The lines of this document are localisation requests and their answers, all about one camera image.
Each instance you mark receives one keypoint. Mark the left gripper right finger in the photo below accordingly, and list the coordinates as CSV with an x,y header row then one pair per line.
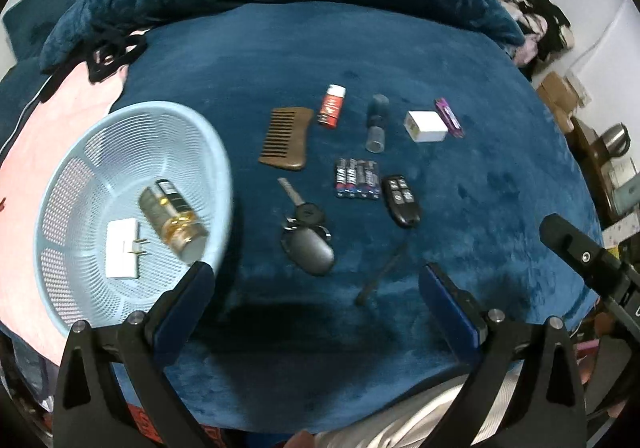
x,y
456,312

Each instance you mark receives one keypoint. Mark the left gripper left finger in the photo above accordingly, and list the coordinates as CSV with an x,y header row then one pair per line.
x,y
177,312

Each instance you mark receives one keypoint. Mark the black car remote fob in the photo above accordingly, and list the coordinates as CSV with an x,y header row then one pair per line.
x,y
400,201

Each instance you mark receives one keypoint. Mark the black key with fob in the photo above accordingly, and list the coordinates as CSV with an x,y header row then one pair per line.
x,y
305,239

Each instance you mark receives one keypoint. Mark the pack of blue batteries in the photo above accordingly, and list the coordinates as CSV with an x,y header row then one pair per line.
x,y
357,179

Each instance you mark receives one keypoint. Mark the white usb charger cube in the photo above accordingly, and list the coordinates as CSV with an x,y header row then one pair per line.
x,y
425,126

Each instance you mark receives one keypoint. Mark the purple lighter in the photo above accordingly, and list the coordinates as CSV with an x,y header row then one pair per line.
x,y
447,115

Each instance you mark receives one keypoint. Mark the brown wooden comb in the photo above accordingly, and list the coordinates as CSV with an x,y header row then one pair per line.
x,y
285,143

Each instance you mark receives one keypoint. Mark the grey spray bottle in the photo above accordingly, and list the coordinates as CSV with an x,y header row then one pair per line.
x,y
376,123

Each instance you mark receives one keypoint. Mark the red white lighter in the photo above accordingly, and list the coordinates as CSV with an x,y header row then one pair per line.
x,y
331,106

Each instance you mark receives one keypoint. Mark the amber perfume bottle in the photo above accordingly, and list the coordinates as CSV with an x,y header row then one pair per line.
x,y
174,220

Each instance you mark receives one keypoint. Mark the white charger in basket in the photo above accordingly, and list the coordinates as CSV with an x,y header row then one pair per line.
x,y
123,248

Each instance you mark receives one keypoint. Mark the steel kettle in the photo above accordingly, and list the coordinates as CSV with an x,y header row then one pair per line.
x,y
616,141

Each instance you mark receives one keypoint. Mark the light blue plastic basket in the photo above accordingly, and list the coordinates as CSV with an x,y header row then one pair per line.
x,y
101,180

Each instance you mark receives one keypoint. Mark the cardboard box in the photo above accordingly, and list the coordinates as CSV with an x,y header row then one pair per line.
x,y
560,98

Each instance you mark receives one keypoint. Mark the pile of clothes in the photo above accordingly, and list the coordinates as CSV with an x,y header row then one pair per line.
x,y
548,33

